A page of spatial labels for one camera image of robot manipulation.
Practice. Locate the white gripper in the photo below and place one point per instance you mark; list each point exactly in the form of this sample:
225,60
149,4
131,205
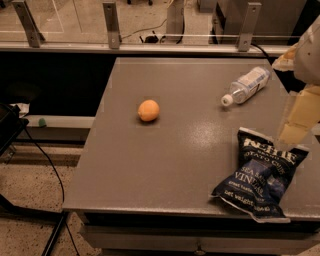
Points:
309,57

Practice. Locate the orange fruit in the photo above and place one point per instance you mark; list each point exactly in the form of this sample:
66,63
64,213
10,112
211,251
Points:
148,110

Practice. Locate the blue potato chip bag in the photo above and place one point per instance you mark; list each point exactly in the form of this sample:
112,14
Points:
263,176

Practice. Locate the clear plastic water bottle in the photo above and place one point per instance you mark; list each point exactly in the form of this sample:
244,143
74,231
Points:
246,86

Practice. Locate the grey table drawer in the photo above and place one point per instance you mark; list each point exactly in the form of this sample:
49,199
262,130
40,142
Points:
198,242

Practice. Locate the black equipment at left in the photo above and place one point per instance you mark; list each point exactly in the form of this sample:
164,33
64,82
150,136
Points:
11,125

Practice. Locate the right metal railing post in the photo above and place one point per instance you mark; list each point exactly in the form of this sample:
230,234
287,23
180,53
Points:
248,26

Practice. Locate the metal railing post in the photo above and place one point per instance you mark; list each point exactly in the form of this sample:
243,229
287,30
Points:
112,24
34,36
248,26

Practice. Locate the middle metal railing post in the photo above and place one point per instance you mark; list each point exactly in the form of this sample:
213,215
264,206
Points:
112,24

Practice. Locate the left metal railing post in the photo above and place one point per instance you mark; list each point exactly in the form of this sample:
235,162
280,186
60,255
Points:
34,36

